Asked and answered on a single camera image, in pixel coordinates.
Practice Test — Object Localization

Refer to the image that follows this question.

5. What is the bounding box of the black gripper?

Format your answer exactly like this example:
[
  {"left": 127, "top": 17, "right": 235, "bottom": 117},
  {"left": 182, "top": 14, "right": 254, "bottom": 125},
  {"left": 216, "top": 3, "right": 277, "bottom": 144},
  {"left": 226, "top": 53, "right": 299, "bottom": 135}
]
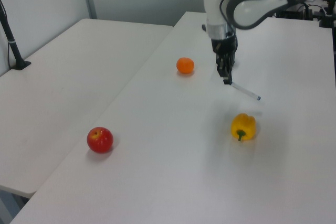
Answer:
[{"left": 211, "top": 33, "right": 239, "bottom": 86}]

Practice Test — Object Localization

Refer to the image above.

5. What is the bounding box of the white marker pen blue cap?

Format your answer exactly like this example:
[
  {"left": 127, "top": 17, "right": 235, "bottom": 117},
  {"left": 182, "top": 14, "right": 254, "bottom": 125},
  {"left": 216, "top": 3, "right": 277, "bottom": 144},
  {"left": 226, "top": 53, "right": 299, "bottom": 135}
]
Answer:
[{"left": 230, "top": 82, "right": 262, "bottom": 102}]

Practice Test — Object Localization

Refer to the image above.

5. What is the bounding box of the orange mandarin fruit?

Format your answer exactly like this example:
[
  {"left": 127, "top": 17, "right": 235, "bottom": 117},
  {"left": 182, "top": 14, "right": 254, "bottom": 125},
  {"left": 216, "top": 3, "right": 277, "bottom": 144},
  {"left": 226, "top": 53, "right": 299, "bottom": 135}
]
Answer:
[{"left": 176, "top": 57, "right": 195, "bottom": 75}]

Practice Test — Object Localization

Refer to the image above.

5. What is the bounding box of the yellow bell pepper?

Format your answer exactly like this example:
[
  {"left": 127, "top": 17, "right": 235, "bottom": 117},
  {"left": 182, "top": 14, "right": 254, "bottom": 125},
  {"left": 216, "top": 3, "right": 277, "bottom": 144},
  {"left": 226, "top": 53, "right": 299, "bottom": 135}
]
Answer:
[{"left": 230, "top": 113, "right": 257, "bottom": 142}]

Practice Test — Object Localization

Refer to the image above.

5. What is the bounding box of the black clamp stand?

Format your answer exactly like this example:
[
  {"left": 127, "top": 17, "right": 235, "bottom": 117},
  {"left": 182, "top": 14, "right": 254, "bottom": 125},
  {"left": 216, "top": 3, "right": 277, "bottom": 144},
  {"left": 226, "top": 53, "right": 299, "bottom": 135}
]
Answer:
[{"left": 318, "top": 0, "right": 336, "bottom": 28}]

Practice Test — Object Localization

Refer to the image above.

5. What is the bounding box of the red apple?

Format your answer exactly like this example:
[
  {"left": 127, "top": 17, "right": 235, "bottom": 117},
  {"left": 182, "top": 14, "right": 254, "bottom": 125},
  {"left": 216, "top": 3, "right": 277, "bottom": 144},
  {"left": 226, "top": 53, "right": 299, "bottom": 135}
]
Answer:
[{"left": 86, "top": 126, "right": 114, "bottom": 154}]

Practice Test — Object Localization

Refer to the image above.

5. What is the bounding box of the black electronics box with cables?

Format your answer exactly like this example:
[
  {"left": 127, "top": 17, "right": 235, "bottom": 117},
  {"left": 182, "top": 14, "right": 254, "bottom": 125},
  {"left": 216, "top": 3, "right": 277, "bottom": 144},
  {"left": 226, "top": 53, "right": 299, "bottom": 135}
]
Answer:
[{"left": 275, "top": 2, "right": 320, "bottom": 21}]

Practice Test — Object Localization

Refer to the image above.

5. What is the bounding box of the black camera stand pole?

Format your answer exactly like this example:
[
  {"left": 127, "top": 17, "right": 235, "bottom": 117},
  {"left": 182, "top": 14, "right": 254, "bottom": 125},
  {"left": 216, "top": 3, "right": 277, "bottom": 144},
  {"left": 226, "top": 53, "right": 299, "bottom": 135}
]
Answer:
[{"left": 0, "top": 0, "right": 32, "bottom": 71}]

